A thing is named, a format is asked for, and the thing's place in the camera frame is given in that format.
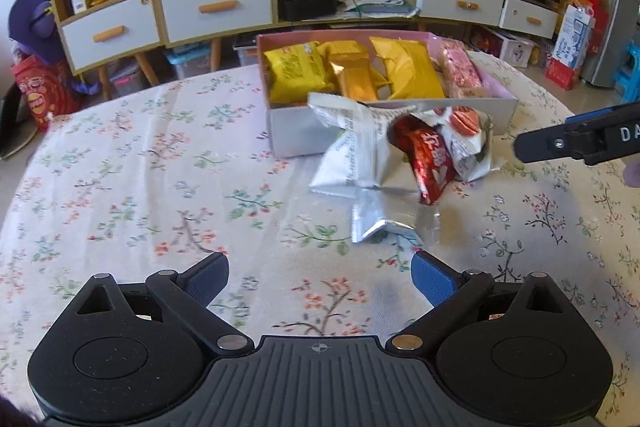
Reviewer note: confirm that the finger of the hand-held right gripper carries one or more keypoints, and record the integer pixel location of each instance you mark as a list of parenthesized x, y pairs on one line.
[(587, 119), (547, 144)]

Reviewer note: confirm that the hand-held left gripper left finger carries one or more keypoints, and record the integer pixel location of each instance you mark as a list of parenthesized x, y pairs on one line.
[(209, 279)]

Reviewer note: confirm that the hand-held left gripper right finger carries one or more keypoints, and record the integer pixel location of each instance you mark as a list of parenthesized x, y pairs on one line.
[(434, 277)]

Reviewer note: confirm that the plain yellow snack packet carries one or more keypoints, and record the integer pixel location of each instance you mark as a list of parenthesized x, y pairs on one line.
[(410, 69)]

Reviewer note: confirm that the pink cardboard box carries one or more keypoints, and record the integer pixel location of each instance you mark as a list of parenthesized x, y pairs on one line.
[(300, 132)]

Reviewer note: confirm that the person's right hand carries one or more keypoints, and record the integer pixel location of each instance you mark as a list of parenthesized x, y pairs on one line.
[(635, 172)]

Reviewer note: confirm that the red flat box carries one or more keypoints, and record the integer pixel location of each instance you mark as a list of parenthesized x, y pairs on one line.
[(562, 74)]

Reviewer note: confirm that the blue plastic stool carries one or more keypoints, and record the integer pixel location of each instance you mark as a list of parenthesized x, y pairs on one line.
[(629, 74)]

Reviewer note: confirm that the white packet red macaron print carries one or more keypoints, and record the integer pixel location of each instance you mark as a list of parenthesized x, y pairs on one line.
[(467, 137)]

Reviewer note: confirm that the flat silver snack packet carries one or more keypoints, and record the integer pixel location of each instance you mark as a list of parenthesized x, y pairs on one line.
[(380, 217)]

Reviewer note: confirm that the blue white carton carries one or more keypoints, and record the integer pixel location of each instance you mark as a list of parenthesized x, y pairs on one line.
[(575, 37)]

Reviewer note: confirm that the white box red print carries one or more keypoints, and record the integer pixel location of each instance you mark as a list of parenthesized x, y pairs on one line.
[(502, 47)]

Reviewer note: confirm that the pink snack packet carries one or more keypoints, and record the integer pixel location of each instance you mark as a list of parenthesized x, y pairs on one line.
[(460, 69)]

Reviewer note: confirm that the red snack packet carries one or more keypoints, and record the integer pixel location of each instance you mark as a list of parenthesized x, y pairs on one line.
[(427, 157)]

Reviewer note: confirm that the silver white snack packet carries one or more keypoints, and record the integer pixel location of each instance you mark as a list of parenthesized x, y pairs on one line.
[(350, 147)]

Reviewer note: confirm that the gold orange snack packet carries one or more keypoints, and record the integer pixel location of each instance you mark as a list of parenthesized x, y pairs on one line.
[(355, 79)]

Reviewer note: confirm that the plastic bin blue lid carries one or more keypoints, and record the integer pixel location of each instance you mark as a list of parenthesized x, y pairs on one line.
[(189, 64)]

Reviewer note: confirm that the small clear plastic bin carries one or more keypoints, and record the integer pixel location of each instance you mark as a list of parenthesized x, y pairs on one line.
[(122, 79)]

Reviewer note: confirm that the yellow printed snack packet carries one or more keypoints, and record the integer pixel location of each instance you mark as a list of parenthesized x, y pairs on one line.
[(297, 74)]

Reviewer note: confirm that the plastic bin black lid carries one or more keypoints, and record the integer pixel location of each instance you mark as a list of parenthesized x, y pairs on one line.
[(246, 52)]

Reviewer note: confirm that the red snack bag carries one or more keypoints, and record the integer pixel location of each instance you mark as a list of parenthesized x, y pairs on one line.
[(42, 94)]

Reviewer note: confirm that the purple plush figure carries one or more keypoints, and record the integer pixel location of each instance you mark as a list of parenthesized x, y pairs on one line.
[(35, 24)]

